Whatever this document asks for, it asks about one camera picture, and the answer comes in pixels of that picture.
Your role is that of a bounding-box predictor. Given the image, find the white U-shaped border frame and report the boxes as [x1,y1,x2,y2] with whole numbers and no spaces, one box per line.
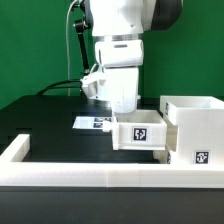
[0,134,224,188]

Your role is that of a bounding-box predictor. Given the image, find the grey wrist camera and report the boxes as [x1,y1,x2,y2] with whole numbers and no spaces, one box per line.
[81,64,108,101]

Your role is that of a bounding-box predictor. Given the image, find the white drawer cabinet box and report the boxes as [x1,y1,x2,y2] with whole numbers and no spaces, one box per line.
[160,96,224,166]

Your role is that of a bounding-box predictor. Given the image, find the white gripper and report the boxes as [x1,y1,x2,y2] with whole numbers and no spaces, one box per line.
[106,67,139,114]

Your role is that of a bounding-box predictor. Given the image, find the white front drawer tray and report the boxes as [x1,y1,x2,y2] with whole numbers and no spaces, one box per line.
[153,150,171,164]

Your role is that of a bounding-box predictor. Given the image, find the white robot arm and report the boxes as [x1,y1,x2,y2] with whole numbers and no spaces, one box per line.
[82,0,183,115]

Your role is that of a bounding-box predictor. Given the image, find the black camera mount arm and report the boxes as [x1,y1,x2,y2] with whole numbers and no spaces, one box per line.
[73,0,93,76]

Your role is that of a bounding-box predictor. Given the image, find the marker tag sheet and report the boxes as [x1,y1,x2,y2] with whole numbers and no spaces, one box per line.
[73,116,112,129]

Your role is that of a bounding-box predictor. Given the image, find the white drawer tray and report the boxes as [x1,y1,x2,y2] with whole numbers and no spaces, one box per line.
[153,150,171,164]
[102,110,167,150]

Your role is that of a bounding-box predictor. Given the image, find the black cable bundle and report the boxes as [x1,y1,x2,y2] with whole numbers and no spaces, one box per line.
[35,78,91,97]

